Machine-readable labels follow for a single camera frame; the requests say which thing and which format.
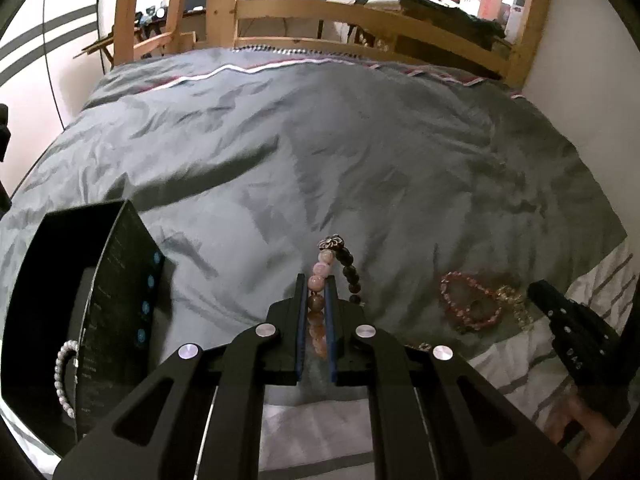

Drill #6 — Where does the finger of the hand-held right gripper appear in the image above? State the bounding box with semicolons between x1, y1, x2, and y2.
527;281;623;391

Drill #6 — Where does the white pearl bracelet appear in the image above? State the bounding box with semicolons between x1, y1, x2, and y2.
54;340;81;418

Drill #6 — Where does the grey white striped duvet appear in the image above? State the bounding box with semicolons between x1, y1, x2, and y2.
0;46;640;480

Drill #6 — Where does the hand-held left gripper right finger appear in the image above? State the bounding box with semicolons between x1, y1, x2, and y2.
326;277;581;480

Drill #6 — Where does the black jewelry box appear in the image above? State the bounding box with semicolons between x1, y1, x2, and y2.
0;199;168;453

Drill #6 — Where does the black clothing pile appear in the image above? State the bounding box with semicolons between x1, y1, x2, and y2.
399;0;507;43

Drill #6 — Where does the person's right hand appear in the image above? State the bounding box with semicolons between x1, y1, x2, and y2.
545;392;621;461

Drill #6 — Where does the wooden bed frame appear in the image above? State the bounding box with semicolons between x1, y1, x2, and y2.
114;0;553;92

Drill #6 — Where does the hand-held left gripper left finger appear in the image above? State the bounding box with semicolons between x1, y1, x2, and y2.
52;274;307;480

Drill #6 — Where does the wooden folding table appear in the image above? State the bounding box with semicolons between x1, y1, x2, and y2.
74;24;168;68

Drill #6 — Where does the pink brown beaded bracelet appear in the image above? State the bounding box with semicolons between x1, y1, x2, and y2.
306;233;366;361

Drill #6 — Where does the gold clear beaded bracelet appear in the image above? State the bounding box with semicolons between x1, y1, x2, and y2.
495;285;533;331

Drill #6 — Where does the white wardrobe with grey stripes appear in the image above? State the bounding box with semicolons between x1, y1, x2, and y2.
0;0;113;171

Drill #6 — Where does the red beaded bracelet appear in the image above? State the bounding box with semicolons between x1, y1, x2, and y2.
440;271;503;333

